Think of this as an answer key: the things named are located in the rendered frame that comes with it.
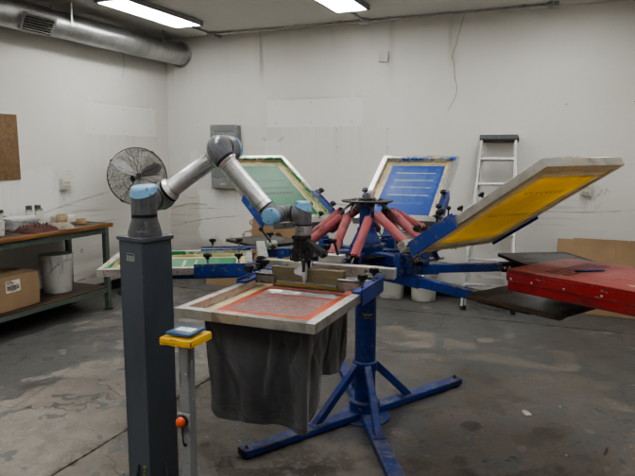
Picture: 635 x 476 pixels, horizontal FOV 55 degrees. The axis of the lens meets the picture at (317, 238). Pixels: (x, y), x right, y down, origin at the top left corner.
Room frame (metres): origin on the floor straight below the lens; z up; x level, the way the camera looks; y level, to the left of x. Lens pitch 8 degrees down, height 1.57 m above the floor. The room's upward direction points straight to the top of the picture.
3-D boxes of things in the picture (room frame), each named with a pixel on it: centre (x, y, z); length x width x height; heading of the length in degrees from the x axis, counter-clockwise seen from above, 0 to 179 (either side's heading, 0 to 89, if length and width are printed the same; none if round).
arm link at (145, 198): (2.76, 0.79, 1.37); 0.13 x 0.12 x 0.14; 166
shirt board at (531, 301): (2.94, -0.69, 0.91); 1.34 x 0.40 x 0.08; 37
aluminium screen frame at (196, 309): (2.50, 0.12, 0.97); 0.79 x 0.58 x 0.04; 157
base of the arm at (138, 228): (2.75, 0.79, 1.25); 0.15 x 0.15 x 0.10
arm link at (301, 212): (2.71, 0.07, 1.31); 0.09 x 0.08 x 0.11; 76
